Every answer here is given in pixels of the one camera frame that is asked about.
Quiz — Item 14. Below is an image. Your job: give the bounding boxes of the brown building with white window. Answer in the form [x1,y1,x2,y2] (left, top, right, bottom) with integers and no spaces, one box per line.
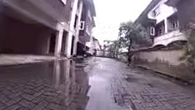
[74,0,99,58]

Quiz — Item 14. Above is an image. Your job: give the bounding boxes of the small leafy tree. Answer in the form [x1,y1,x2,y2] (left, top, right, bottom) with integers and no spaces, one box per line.
[113,19,152,66]

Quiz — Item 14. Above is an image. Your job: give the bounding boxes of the wet brick paved road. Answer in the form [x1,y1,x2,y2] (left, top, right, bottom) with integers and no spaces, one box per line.
[0,48,195,110]

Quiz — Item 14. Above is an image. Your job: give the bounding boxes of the white and dark balconied building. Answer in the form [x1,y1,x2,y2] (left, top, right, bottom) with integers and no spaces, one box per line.
[130,0,195,55]

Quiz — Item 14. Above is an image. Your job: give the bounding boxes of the grey building with carport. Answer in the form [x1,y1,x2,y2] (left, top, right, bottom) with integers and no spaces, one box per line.
[0,0,83,65]

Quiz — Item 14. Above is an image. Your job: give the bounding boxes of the distant wall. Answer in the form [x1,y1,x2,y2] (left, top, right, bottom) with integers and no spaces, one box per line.
[93,49,119,60]

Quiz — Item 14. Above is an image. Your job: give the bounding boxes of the beige boundary wall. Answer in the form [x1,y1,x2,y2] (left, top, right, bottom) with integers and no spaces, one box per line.
[128,43,190,77]

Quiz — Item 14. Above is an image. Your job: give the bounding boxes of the kerb strip beside wall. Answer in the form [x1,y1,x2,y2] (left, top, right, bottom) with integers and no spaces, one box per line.
[130,62,195,87]

